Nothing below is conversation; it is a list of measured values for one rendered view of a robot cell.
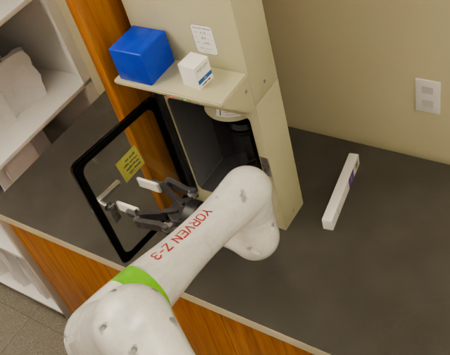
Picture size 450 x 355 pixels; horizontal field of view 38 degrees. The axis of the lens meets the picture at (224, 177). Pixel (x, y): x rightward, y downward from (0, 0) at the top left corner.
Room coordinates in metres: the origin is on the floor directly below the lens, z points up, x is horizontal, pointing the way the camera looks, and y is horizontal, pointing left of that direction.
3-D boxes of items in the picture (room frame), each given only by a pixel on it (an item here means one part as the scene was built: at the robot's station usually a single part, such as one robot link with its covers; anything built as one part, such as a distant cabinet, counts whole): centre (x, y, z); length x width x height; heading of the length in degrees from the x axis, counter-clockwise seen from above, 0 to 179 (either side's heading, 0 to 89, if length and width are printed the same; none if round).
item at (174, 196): (1.14, 0.13, 1.28); 0.11 x 0.01 x 0.04; 21
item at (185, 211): (1.07, 0.11, 1.28); 0.09 x 0.08 x 0.07; 46
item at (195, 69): (1.23, -0.01, 1.54); 0.05 x 0.05 x 0.06; 40
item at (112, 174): (1.32, 0.23, 1.19); 0.30 x 0.01 x 0.40; 128
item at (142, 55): (1.34, 0.10, 1.56); 0.10 x 0.10 x 0.09; 45
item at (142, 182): (1.20, 0.19, 1.28); 0.07 x 0.01 x 0.03; 46
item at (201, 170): (1.41, -0.09, 1.19); 0.26 x 0.24 x 0.35; 45
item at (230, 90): (1.28, 0.03, 1.46); 0.32 x 0.12 x 0.10; 45
